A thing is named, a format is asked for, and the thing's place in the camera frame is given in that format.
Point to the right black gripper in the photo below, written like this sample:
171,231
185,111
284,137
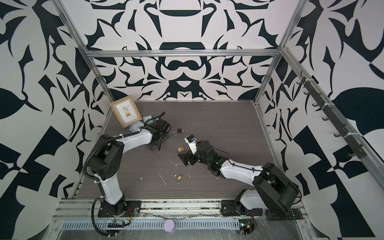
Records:
184,156

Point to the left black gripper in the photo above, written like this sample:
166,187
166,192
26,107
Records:
165,137

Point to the small black padlock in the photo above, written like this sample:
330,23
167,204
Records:
178,131

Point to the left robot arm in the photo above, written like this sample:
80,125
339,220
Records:
103,162

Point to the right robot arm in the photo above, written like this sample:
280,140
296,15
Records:
272,186

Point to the brass padlock centre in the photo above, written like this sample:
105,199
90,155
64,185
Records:
181,149

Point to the green square alarm clock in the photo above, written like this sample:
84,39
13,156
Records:
146,118

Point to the blue square alarm clock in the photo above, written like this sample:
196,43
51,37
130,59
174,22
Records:
136,126

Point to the purple round lid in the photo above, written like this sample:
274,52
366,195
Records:
169,226

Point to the left circuit board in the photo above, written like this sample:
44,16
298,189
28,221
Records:
119,223

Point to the circuit board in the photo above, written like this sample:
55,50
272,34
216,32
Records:
119,223
247,226

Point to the right circuit board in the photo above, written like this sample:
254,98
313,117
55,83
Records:
247,226

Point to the black remote control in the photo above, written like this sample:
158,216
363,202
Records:
293,214

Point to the black coat hook rack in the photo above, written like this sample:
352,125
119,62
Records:
334,115

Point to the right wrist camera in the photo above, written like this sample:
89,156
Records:
192,143

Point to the wooden picture frame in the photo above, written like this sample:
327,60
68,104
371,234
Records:
126,111

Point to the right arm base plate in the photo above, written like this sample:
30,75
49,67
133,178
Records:
230,208

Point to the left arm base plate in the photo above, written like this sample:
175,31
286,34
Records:
121,209

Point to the white slotted cable duct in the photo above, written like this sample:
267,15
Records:
157,224

